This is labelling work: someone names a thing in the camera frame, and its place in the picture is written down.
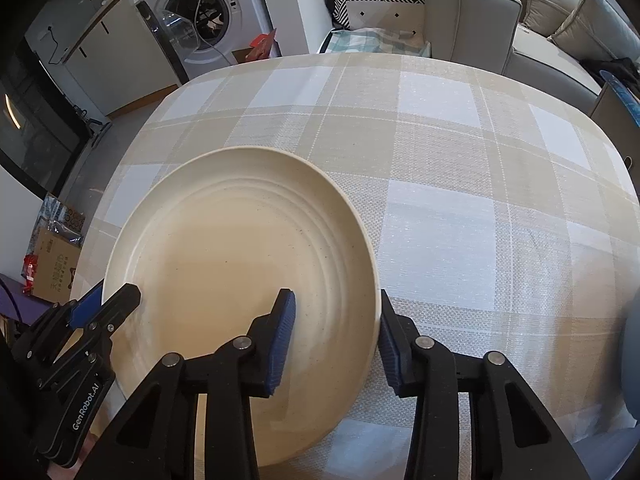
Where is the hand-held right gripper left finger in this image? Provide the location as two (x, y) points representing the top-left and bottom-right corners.
(75, 287), (297, 480)

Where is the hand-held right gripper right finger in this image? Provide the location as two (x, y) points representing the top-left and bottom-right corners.
(378, 288), (591, 480)

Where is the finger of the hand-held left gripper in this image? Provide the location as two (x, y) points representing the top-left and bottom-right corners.
(37, 283), (142, 393)
(12, 280), (105, 350)

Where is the cream ridged plate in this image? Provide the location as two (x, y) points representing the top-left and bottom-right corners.
(101, 146), (383, 466)

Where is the large cardboard box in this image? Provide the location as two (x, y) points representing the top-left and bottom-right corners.
(27, 230), (83, 306)

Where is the purple mat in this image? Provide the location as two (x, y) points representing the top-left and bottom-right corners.
(0, 272), (62, 332)

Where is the red packet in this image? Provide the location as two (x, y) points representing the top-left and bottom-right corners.
(22, 255), (42, 296)

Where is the patterned bag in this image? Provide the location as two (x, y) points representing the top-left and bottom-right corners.
(40, 192), (90, 247)

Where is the beige checked tablecloth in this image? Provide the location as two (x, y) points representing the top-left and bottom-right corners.
(70, 52), (640, 480)

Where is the dark glass door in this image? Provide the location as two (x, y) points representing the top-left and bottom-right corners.
(0, 37), (93, 201)

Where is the white kitchen cabinet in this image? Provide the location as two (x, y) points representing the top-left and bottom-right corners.
(25, 0), (182, 118)

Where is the small cardboard box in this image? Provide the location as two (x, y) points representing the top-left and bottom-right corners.
(231, 47), (271, 67)

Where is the red paper box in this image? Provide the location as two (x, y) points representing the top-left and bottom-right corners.
(248, 31), (279, 61)

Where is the green checked blanket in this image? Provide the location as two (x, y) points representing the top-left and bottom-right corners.
(330, 28), (432, 57)

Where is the white washing machine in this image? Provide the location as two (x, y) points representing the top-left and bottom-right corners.
(124, 0), (281, 88)

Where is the beige side cabinet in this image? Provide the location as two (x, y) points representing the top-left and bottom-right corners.
(590, 84), (633, 126)

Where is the white diamond print cushion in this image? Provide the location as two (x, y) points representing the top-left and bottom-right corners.
(345, 0), (426, 36)

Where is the beige sofa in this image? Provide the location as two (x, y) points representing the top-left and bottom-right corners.
(424, 0), (640, 107)

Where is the black jacket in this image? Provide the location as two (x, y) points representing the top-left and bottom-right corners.
(580, 57), (640, 92)

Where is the white power cable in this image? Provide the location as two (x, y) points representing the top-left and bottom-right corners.
(196, 0), (238, 63)

